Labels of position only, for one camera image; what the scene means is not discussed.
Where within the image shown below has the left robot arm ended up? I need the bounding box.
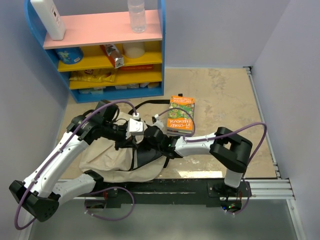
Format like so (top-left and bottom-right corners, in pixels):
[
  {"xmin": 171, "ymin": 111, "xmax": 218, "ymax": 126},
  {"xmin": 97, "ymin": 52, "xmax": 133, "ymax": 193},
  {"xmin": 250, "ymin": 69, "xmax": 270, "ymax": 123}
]
[{"xmin": 9, "ymin": 100, "xmax": 127, "ymax": 230}]

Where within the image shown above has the white small boxes row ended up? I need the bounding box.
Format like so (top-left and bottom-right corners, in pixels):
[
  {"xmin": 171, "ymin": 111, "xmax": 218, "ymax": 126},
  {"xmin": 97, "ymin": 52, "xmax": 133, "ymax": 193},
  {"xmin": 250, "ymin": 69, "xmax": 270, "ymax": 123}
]
[{"xmin": 78, "ymin": 82, "xmax": 161, "ymax": 95}]

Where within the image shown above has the red flat box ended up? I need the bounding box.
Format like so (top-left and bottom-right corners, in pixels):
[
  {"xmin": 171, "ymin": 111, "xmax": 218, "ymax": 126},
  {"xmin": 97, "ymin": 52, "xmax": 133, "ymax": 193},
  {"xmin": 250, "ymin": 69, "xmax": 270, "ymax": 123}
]
[{"xmin": 119, "ymin": 64, "xmax": 154, "ymax": 71}]

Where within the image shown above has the orange silver snack packet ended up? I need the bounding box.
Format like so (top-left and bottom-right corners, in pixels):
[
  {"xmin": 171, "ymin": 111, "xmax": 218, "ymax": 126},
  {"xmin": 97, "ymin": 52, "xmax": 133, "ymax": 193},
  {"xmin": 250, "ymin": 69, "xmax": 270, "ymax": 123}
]
[{"xmin": 100, "ymin": 44, "xmax": 125, "ymax": 69}]

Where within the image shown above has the white cylindrical container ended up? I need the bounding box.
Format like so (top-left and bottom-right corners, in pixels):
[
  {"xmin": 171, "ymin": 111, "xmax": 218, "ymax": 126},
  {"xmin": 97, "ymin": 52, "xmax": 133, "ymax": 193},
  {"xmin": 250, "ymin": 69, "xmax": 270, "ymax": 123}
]
[{"xmin": 122, "ymin": 42, "xmax": 145, "ymax": 59}]

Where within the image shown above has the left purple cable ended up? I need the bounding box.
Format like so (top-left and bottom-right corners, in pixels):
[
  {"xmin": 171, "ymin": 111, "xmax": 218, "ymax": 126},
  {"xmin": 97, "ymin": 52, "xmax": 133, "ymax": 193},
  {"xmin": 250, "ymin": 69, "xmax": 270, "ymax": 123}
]
[{"xmin": 14, "ymin": 100, "xmax": 141, "ymax": 230}]

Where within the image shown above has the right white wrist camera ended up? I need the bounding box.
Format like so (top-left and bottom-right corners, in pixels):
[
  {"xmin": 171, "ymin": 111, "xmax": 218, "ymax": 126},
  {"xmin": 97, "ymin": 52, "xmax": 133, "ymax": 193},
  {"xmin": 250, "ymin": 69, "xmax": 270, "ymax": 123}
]
[{"xmin": 152, "ymin": 114, "xmax": 164, "ymax": 130}]

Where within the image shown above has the purple cable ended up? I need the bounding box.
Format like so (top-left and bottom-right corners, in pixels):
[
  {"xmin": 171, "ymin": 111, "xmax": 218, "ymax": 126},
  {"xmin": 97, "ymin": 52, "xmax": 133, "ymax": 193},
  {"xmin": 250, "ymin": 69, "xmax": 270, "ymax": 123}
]
[
  {"xmin": 14, "ymin": 100, "xmax": 141, "ymax": 230},
  {"xmin": 154, "ymin": 107, "xmax": 268, "ymax": 216}
]

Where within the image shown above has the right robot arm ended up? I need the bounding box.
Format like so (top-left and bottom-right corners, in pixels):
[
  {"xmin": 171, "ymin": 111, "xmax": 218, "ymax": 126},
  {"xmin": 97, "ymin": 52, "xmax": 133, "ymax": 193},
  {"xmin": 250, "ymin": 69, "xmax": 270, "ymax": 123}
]
[{"xmin": 144, "ymin": 126, "xmax": 253, "ymax": 197}]

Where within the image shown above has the blue shelf unit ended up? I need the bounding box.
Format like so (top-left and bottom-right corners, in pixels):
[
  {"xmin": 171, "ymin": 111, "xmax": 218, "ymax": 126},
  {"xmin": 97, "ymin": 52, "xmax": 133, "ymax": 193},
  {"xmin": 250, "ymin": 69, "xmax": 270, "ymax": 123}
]
[{"xmin": 24, "ymin": 0, "xmax": 166, "ymax": 103}]

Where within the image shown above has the yellow chips bag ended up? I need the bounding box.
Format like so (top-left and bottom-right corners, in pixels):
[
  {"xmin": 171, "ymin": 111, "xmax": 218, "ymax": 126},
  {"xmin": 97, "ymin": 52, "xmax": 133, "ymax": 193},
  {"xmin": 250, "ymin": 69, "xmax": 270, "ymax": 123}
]
[{"xmin": 69, "ymin": 68, "xmax": 116, "ymax": 83}]

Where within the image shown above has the orange treehouse book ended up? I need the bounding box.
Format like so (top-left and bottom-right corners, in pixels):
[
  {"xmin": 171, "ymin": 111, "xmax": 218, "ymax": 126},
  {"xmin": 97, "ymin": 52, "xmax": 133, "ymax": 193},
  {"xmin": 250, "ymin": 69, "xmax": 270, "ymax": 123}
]
[{"xmin": 167, "ymin": 95, "xmax": 195, "ymax": 135}]

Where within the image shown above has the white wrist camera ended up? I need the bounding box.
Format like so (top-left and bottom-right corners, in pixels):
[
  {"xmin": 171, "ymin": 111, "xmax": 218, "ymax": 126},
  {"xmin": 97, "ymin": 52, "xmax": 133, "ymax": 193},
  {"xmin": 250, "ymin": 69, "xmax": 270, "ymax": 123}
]
[
  {"xmin": 152, "ymin": 114, "xmax": 164, "ymax": 130},
  {"xmin": 126, "ymin": 118, "xmax": 147, "ymax": 139}
]

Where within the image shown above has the purple cover book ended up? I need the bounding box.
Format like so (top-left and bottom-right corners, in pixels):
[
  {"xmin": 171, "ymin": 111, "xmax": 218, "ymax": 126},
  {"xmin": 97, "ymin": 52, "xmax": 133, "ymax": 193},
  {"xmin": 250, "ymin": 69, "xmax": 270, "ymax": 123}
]
[{"xmin": 167, "ymin": 131, "xmax": 193, "ymax": 137}]

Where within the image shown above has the aluminium frame rail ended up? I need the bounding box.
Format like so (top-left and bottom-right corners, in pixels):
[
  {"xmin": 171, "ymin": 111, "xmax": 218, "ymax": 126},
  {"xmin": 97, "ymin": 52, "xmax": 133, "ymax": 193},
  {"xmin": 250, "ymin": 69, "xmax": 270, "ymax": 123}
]
[{"xmin": 18, "ymin": 66, "xmax": 307, "ymax": 240}]

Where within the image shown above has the beige canvas backpack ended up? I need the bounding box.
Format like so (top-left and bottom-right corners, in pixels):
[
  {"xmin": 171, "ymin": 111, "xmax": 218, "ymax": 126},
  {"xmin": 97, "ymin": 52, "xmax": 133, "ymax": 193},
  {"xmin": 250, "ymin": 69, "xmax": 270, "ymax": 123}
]
[{"xmin": 75, "ymin": 100, "xmax": 171, "ymax": 183}]

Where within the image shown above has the blue round snack tub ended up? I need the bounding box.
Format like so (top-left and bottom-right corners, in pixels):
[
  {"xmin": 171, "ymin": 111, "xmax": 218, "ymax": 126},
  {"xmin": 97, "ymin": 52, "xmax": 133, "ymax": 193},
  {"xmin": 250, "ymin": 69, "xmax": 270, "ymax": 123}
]
[{"xmin": 54, "ymin": 47, "xmax": 84, "ymax": 65}]

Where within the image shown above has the white rectangular bottle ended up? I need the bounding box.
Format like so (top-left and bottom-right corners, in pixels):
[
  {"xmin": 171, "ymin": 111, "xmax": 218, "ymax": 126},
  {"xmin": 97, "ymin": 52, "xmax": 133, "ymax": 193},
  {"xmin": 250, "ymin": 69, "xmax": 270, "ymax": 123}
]
[{"xmin": 30, "ymin": 0, "xmax": 66, "ymax": 41}]

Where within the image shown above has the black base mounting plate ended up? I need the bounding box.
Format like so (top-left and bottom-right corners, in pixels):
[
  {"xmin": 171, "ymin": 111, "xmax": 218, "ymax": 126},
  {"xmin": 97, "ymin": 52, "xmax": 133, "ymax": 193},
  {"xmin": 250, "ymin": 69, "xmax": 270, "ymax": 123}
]
[{"xmin": 74, "ymin": 177, "xmax": 252, "ymax": 209}]

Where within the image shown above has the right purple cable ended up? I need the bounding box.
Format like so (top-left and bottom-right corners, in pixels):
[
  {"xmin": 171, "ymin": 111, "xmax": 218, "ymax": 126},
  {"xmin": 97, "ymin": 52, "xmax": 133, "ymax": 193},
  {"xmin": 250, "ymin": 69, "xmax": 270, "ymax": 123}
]
[{"xmin": 154, "ymin": 107, "xmax": 268, "ymax": 216}]

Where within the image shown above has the clear plastic water bottle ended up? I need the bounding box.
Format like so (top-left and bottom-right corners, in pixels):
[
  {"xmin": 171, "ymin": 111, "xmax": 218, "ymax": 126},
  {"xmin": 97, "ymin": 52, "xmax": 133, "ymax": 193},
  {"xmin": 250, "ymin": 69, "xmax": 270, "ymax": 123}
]
[{"xmin": 127, "ymin": 0, "xmax": 147, "ymax": 34}]

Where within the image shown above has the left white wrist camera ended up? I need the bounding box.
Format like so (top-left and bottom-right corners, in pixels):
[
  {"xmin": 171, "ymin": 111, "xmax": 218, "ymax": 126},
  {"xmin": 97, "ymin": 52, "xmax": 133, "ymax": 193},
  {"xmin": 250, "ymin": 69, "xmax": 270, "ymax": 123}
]
[{"xmin": 126, "ymin": 118, "xmax": 147, "ymax": 139}]

